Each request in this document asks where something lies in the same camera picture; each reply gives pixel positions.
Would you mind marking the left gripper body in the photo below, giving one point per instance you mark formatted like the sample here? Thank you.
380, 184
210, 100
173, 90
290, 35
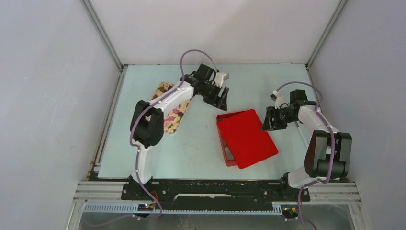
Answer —
210, 93

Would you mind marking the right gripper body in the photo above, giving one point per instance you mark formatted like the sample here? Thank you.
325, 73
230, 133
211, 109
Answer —
282, 117

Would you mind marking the metal tongs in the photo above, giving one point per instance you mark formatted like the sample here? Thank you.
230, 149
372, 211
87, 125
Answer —
302, 134

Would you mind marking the red box lid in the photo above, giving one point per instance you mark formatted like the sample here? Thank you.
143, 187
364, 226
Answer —
247, 143

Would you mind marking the floral tray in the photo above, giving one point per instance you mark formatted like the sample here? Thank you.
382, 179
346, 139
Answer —
173, 119

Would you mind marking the red chocolate box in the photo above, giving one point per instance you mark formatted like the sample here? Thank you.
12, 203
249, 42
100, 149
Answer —
228, 157

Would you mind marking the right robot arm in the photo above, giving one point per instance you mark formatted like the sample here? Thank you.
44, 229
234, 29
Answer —
328, 152

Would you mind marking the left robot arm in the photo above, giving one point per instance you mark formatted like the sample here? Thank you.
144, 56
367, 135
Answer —
147, 125

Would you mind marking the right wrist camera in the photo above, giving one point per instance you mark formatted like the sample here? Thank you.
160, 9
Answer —
280, 102

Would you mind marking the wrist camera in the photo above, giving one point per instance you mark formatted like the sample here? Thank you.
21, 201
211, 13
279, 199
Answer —
219, 78
280, 102

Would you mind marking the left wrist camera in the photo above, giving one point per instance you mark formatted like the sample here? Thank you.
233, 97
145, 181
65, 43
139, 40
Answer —
219, 78

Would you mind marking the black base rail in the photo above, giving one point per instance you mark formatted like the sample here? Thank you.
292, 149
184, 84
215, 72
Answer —
214, 195

